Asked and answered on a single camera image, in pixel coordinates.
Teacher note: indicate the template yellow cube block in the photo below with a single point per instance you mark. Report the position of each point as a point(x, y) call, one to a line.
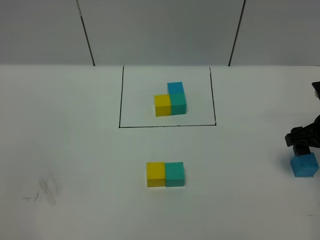
point(162, 105)

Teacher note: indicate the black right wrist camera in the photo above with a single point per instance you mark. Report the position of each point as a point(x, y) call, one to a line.
point(316, 86)

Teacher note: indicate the template green cube block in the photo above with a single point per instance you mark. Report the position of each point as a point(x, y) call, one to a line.
point(178, 104)

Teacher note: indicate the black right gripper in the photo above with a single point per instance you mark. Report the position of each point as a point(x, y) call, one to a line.
point(301, 138)

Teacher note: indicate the template blue cube block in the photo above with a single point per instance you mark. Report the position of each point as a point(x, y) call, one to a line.
point(175, 88)

